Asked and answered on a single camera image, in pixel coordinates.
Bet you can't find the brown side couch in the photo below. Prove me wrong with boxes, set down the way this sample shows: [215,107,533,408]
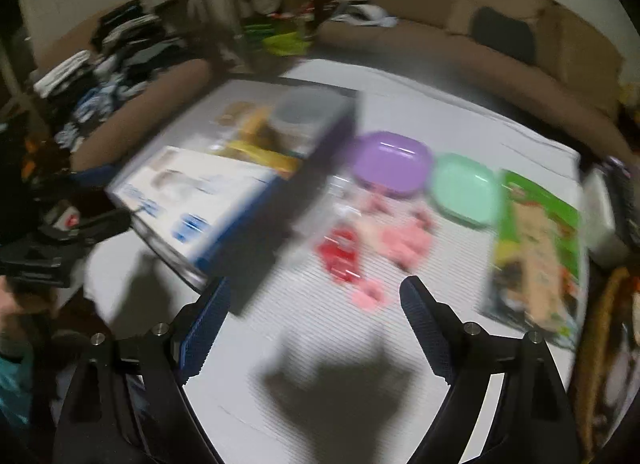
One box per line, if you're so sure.
[70,58,211,172]

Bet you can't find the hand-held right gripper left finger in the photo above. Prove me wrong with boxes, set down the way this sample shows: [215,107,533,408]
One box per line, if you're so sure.
[52,276,232,464]

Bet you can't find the neon green bag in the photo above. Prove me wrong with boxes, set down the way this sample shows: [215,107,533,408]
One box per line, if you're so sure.
[245,18,311,55]

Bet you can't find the green plastic dish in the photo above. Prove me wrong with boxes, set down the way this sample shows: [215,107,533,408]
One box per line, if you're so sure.
[430,153,503,229]

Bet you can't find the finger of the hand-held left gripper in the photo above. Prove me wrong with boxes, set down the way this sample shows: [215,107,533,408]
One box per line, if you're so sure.
[75,208,134,245]
[67,164,119,188]

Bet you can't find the red sauce packet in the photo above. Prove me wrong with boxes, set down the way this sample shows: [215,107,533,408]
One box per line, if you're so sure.
[315,224,357,265]
[325,256,362,287]

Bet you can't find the pile of pink blocks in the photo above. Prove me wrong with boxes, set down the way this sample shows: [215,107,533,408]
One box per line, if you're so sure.
[350,191,436,313]

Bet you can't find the black cushion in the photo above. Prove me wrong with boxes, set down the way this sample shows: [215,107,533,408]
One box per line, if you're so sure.
[470,6,536,64]

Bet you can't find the wicker basket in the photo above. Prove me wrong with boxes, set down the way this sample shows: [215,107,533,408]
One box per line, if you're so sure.
[570,266,640,464]

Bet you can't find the green magazine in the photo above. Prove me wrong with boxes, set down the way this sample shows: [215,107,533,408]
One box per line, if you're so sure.
[480,169,583,350]

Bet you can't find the white and blue product box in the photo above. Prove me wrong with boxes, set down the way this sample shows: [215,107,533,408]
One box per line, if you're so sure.
[106,146,296,279]

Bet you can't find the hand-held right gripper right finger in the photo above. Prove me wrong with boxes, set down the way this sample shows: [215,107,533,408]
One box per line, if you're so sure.
[399,275,573,464]

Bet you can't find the pile of clothes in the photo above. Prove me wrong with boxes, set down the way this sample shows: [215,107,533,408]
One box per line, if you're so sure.
[30,1,191,149]

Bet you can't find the purple plastic dish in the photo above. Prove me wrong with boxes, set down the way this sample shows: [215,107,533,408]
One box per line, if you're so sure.
[347,131,433,199]

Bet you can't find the black storage box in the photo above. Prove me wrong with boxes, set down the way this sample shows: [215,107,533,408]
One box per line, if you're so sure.
[107,78,361,317]

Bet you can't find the pile of yellow packets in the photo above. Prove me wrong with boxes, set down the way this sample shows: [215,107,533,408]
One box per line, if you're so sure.
[215,101,306,179]

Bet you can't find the dark flat box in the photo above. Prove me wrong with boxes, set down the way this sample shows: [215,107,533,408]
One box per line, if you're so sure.
[602,156,640,247]

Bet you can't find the white cloth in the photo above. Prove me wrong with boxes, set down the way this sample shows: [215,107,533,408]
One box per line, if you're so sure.
[330,4,399,28]

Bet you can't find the clear plastic tub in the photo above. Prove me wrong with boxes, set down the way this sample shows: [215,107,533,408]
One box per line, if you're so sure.
[270,88,351,155]

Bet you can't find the clear cutlery bag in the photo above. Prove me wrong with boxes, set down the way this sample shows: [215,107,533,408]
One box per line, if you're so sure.
[320,179,366,245]

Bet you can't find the brown sofa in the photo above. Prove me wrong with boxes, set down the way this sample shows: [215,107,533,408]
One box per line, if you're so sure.
[317,0,626,165]

